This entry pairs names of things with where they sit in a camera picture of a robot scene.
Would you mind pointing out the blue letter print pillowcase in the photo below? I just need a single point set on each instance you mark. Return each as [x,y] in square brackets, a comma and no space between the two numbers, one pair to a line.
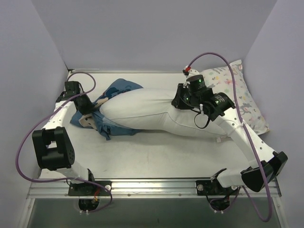
[98,121]

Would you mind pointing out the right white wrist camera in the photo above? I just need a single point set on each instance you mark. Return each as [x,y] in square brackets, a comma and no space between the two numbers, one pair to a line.
[189,72]

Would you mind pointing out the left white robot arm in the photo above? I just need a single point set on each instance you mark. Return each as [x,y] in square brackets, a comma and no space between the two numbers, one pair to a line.
[53,147]

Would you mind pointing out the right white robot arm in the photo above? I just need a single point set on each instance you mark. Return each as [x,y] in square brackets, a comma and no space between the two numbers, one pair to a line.
[265,163]

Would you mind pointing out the aluminium front rail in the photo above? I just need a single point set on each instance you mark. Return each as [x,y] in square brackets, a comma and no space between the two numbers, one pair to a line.
[123,188]

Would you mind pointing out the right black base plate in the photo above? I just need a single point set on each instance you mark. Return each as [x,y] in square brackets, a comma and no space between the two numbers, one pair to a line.
[210,188]

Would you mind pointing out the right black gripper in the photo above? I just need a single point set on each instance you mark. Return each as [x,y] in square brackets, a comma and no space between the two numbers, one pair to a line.
[178,98]

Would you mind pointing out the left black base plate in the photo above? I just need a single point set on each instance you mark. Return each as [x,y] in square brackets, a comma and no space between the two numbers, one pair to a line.
[86,189]

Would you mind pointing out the white floral deer pillow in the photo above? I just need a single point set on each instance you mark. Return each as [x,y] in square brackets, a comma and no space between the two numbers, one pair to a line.
[220,80]

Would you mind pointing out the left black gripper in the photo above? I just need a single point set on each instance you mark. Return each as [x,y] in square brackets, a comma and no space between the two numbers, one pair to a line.
[85,104]

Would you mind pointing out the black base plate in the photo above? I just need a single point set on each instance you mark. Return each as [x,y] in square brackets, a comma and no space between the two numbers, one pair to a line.
[86,189]
[210,188]

